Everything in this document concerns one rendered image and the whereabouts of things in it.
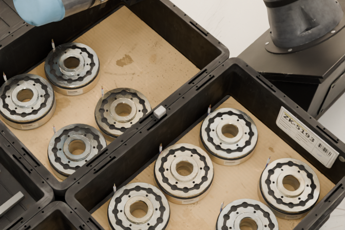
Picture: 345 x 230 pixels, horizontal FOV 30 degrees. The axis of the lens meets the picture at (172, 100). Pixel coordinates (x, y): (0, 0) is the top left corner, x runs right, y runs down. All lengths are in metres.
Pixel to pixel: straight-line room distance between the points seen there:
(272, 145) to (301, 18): 0.26
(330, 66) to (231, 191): 0.28
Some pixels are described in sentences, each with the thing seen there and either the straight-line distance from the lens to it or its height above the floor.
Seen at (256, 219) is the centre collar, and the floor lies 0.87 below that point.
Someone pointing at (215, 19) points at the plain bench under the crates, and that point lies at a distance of 1.50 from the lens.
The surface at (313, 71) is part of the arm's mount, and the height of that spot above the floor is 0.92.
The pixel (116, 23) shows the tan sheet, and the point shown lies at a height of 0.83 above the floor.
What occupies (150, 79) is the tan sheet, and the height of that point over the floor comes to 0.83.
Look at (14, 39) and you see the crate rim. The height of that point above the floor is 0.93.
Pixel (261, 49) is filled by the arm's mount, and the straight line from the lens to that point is 1.35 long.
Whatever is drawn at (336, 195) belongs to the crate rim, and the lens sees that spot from 1.06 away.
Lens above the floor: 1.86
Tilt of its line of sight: 58 degrees down
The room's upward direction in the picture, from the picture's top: 5 degrees clockwise
